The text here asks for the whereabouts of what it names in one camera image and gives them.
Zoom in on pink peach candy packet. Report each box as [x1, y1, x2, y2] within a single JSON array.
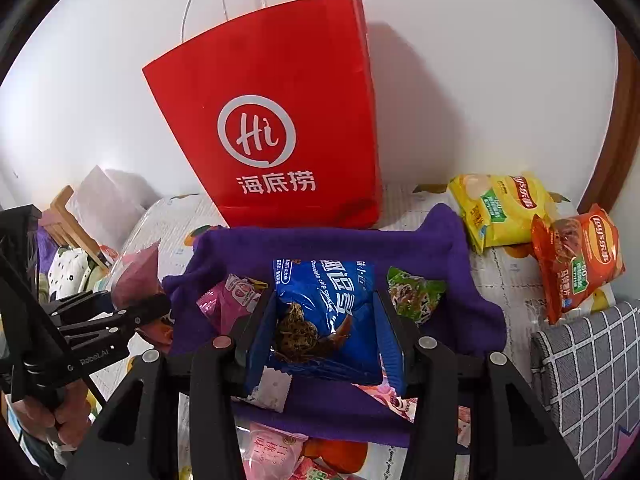
[[109, 239, 174, 354]]

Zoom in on light pink wafer packet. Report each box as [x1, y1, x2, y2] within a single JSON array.
[[242, 422, 308, 480]]

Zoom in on pink snack packet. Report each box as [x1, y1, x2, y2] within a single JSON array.
[[196, 273, 268, 335]]

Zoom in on blue cookie snack packet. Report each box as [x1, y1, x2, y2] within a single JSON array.
[[246, 258, 383, 413]]

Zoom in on white strawberry bear packet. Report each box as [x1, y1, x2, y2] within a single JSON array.
[[354, 368, 472, 454]]

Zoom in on left hand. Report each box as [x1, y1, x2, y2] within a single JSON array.
[[12, 380, 91, 448]]

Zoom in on wooden chair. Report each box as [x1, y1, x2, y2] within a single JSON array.
[[39, 185, 111, 272]]

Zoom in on white paper sheet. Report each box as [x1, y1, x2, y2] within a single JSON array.
[[66, 166, 160, 252]]

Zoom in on green snack packet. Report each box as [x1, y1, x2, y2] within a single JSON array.
[[386, 266, 447, 326]]

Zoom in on orange chips bag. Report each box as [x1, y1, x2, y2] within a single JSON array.
[[530, 204, 626, 324]]

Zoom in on purple towel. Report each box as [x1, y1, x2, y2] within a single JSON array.
[[162, 204, 506, 448]]

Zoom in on yellow chips bag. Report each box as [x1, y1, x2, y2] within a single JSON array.
[[448, 172, 559, 255]]

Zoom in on red paper shopping bag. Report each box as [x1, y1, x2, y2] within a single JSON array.
[[143, 0, 382, 229]]

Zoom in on brown wooden door frame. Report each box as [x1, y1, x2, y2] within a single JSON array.
[[577, 30, 639, 214]]

